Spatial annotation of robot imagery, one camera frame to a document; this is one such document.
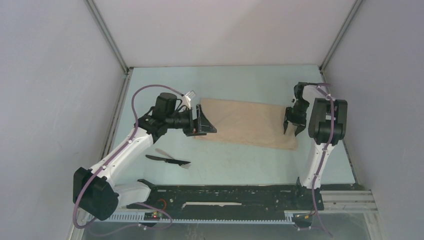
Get white cable duct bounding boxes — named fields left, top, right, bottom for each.
left=103, top=211, right=294, bottom=225

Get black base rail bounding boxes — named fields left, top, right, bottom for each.
left=145, top=185, right=324, bottom=221

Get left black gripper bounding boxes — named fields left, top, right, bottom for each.
left=165, top=104, right=216, bottom=137

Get aluminium frame rail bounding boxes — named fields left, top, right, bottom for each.
left=76, top=188, right=379, bottom=213

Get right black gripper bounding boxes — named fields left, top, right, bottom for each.
left=282, top=99, right=309, bottom=136

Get beige cloth napkin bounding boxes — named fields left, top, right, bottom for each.
left=195, top=98, right=298, bottom=150

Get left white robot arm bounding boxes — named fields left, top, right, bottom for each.
left=73, top=91, right=217, bottom=221

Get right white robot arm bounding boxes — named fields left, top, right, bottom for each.
left=283, top=82, right=348, bottom=209

